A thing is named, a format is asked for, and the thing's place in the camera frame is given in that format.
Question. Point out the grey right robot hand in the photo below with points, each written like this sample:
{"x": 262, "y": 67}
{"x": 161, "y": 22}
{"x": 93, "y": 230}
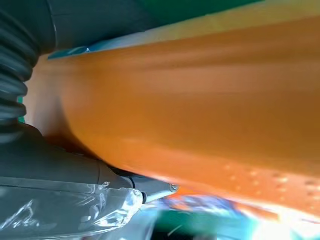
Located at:
{"x": 50, "y": 172}

